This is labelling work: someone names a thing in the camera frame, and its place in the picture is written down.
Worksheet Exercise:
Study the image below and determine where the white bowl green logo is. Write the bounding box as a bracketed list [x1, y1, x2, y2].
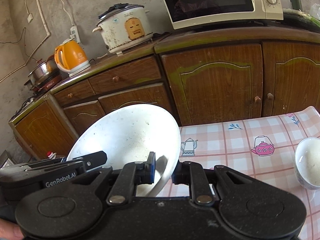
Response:
[67, 104, 181, 197]

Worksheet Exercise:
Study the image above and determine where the blue patterned white bowl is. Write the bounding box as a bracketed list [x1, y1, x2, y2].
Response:
[294, 137, 319, 190]

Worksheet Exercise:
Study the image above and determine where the person's left hand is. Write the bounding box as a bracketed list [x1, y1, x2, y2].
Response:
[0, 219, 24, 240]

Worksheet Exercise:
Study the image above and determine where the plastic oil bottle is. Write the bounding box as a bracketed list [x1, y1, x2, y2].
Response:
[47, 152, 56, 159]

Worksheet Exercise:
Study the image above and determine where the pink plaid tablecloth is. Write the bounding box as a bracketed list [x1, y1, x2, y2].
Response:
[156, 105, 320, 240]

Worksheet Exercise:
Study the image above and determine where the brown wooden cabinet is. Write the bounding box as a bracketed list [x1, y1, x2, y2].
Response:
[9, 27, 319, 159]

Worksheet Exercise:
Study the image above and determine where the red induction cooker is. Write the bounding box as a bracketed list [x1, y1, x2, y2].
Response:
[24, 74, 62, 96]

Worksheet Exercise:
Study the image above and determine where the steel pot with lid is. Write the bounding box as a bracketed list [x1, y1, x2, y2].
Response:
[28, 55, 60, 86]

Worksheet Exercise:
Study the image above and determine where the orange electric kettle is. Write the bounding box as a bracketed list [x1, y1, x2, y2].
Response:
[54, 38, 91, 77]

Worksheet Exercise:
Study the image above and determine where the white rice cooker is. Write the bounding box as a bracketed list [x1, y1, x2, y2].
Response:
[92, 3, 153, 54]

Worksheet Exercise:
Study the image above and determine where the white microwave oven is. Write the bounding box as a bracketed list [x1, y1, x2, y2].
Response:
[164, 0, 284, 29]

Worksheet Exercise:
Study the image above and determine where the green onion stalk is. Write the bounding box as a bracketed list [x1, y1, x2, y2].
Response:
[283, 8, 319, 28]

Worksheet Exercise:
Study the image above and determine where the wall power strip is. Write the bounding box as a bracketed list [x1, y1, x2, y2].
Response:
[70, 25, 81, 44]

